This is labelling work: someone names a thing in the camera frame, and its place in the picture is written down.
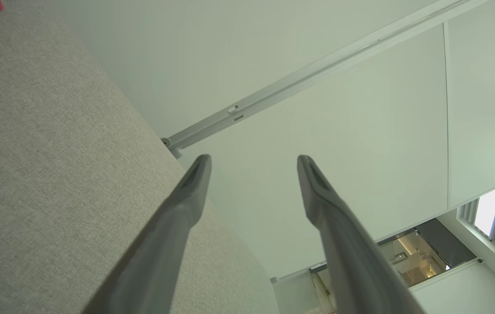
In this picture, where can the bright ceiling light panel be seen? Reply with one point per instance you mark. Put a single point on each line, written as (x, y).
(487, 211)

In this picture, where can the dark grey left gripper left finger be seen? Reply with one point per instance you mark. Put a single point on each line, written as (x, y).
(155, 270)

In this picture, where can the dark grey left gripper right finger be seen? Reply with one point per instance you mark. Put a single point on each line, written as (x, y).
(356, 270)

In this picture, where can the thin grey metal rail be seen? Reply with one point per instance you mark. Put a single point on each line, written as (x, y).
(299, 271)

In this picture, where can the grey metal frame post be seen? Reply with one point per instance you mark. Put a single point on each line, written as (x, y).
(317, 73)

